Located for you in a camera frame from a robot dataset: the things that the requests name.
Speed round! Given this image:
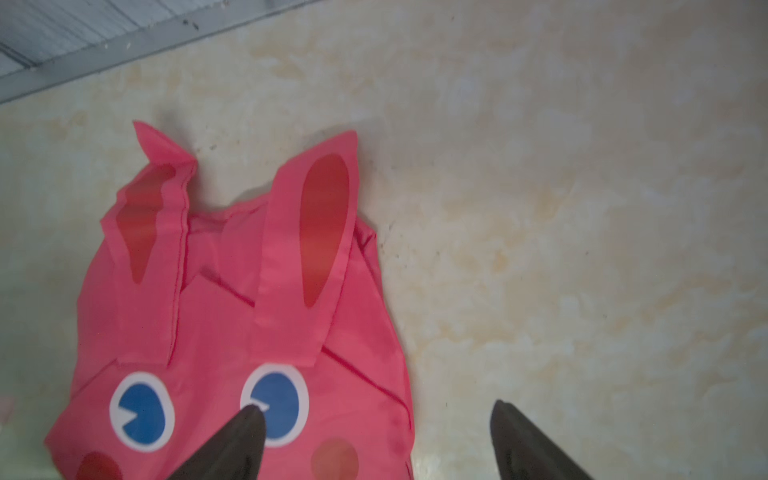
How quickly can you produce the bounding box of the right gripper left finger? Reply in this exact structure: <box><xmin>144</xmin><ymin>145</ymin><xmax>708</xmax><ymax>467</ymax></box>
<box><xmin>168</xmin><ymin>405</ymin><xmax>267</xmax><ymax>480</ymax></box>

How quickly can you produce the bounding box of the pink rabbit raincoat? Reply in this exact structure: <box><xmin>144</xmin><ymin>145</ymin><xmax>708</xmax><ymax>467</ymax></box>
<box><xmin>45</xmin><ymin>122</ymin><xmax>415</xmax><ymax>479</ymax></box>

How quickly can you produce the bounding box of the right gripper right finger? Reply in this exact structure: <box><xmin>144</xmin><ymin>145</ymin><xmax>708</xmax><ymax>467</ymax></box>
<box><xmin>490</xmin><ymin>400</ymin><xmax>593</xmax><ymax>480</ymax></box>

